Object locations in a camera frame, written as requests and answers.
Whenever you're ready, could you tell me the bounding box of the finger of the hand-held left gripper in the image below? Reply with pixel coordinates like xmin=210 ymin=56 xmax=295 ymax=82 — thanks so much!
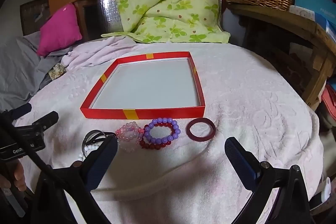
xmin=5 ymin=103 xmax=33 ymax=120
xmin=15 ymin=111 xmax=59 ymax=138

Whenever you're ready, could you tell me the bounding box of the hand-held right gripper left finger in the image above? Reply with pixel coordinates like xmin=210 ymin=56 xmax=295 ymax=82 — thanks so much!
xmin=34 ymin=135 xmax=118 ymax=224

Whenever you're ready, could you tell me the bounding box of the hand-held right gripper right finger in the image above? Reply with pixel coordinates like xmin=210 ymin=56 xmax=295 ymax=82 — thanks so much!
xmin=224 ymin=137 xmax=315 ymax=224

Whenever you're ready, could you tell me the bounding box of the black hair tie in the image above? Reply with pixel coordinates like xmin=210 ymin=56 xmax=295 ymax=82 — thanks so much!
xmin=94 ymin=131 xmax=116 ymax=141

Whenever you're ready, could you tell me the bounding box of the large pink white bead bracelet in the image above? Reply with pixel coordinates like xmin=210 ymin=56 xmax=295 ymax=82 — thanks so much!
xmin=117 ymin=132 xmax=143 ymax=153

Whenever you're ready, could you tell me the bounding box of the silver bangle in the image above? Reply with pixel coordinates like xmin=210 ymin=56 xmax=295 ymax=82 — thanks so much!
xmin=82 ymin=130 xmax=106 ymax=159

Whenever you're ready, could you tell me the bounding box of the small pink bead bracelet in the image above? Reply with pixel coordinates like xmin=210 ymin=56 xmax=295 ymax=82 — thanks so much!
xmin=115 ymin=121 xmax=145 ymax=139

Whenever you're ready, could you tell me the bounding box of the dark red bead bracelet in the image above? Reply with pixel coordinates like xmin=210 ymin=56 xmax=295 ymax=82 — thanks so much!
xmin=139 ymin=122 xmax=179 ymax=151

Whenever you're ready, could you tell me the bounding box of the dark red bangle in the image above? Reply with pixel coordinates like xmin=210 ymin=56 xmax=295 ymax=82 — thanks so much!
xmin=186 ymin=118 xmax=216 ymax=141

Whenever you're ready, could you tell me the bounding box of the purple bead bracelet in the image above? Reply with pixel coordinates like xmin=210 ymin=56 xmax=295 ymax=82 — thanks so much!
xmin=144 ymin=117 xmax=181 ymax=144

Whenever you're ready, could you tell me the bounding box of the red cardboard box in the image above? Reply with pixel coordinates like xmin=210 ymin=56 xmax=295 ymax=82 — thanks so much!
xmin=80 ymin=51 xmax=206 ymax=120

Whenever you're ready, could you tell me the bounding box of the person's left hand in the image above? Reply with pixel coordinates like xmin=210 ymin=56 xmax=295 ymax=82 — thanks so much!
xmin=0 ymin=160 xmax=27 ymax=192

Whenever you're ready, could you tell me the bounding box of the grey cloth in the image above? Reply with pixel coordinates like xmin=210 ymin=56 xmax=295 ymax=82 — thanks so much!
xmin=0 ymin=31 xmax=74 ymax=111

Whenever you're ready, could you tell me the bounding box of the patterned beige cloth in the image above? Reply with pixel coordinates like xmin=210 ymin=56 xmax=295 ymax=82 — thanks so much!
xmin=49 ymin=63 xmax=67 ymax=81

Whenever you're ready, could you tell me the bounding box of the pink towel blanket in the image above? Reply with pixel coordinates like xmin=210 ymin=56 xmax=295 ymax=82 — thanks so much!
xmin=13 ymin=36 xmax=324 ymax=224

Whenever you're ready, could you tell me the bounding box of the white plastic object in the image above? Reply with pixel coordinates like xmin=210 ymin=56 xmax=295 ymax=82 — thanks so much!
xmin=321 ymin=178 xmax=332 ymax=201

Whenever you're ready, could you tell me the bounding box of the magenta pillow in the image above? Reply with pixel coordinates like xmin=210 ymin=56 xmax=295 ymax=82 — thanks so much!
xmin=37 ymin=4 xmax=83 ymax=56

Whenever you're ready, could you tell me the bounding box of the red bag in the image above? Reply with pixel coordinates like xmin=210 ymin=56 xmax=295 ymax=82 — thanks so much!
xmin=322 ymin=84 xmax=336 ymax=121

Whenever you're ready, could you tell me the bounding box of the wooden chair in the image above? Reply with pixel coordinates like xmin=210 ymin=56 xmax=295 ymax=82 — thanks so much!
xmin=72 ymin=0 xmax=96 ymax=42

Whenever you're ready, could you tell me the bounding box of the wooden side table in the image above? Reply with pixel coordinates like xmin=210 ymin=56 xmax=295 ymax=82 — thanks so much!
xmin=227 ymin=4 xmax=336 ymax=111

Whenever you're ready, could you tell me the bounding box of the white printed box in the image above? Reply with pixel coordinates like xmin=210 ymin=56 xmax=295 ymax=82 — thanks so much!
xmin=289 ymin=5 xmax=316 ymax=22

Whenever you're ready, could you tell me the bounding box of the blue cardboard box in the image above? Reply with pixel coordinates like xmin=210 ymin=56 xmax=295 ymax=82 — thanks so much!
xmin=294 ymin=0 xmax=336 ymax=30

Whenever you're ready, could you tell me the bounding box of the black cable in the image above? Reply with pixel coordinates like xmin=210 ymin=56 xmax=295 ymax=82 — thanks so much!
xmin=0 ymin=113 xmax=57 ymax=174

